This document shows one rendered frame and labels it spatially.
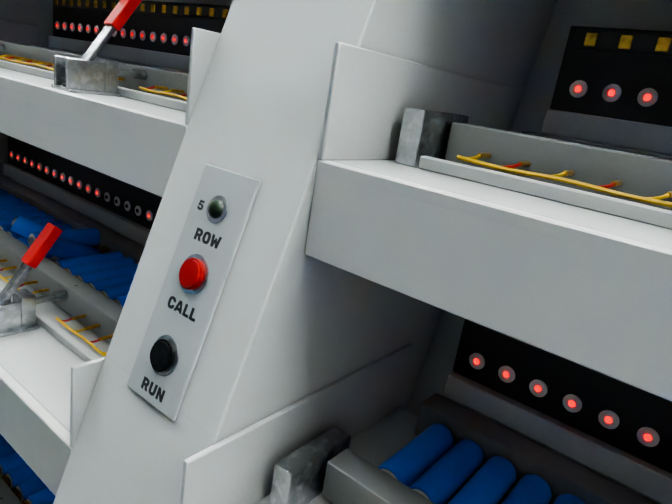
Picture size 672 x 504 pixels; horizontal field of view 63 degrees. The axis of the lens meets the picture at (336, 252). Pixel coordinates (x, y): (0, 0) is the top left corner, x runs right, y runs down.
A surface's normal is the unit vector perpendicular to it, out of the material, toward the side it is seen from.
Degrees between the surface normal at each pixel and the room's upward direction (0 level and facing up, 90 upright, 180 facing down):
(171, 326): 90
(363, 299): 90
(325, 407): 90
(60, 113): 109
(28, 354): 19
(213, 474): 90
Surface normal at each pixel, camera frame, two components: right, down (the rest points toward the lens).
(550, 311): -0.62, 0.14
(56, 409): 0.15, -0.95
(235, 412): 0.77, 0.29
